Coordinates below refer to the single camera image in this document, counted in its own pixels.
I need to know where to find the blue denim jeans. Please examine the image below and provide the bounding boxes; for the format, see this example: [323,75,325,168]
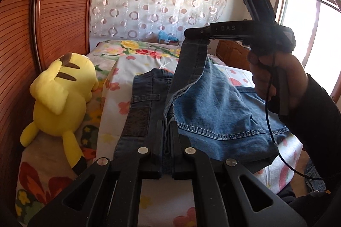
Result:
[113,39,290,172]

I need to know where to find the person's dark sleeved forearm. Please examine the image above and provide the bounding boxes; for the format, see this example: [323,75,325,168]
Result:
[278,77,340,226]

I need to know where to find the wooden framed window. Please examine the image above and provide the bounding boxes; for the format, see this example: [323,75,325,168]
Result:
[276,0,340,102]

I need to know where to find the wooden window-side cabinet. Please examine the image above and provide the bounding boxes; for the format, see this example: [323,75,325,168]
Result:
[216,40,250,70]

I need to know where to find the wooden slatted wardrobe door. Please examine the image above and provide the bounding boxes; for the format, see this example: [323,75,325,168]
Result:
[1,0,91,198]

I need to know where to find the yellow Pikachu plush toy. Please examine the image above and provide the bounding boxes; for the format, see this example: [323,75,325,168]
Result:
[20,53,99,175]

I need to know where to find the person's right hand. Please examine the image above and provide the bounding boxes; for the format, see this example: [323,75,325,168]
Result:
[247,51,309,109]

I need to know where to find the floral bed sheet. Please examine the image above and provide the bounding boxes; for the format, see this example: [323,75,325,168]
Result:
[15,40,302,226]

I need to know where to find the blue item behind bed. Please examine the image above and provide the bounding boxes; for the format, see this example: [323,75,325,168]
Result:
[158,31,179,43]

